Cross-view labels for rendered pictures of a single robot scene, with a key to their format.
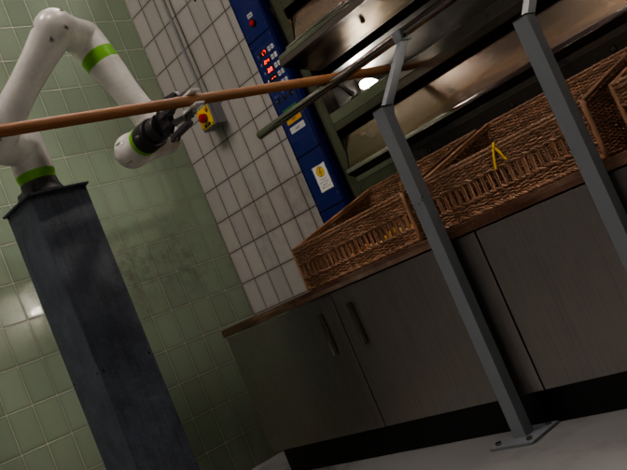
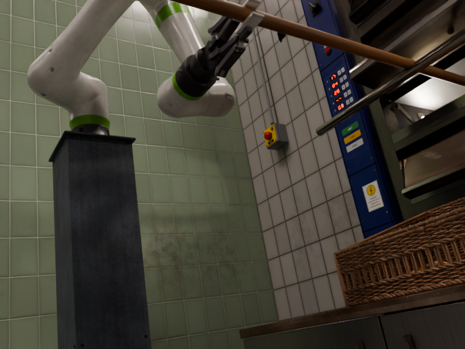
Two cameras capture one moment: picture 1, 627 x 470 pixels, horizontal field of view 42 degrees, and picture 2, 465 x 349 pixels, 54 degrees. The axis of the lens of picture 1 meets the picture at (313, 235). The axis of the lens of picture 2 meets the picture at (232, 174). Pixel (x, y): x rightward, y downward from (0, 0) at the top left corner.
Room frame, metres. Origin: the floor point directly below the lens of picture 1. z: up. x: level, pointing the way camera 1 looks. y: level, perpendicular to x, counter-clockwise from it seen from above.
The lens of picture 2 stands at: (1.41, 0.13, 0.55)
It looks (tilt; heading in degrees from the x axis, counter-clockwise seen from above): 20 degrees up; 9
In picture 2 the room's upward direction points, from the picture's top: 10 degrees counter-clockwise
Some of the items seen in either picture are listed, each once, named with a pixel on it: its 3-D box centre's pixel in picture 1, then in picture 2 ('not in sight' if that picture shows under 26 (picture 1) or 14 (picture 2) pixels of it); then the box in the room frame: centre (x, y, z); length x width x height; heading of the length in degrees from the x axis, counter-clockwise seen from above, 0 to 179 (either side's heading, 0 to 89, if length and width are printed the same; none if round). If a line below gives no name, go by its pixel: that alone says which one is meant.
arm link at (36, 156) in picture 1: (25, 156); (86, 105); (2.65, 0.77, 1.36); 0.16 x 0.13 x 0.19; 166
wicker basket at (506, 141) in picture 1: (536, 138); not in sight; (2.27, -0.68, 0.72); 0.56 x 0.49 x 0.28; 45
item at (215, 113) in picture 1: (211, 117); (275, 136); (3.51, 0.21, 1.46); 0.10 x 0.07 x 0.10; 44
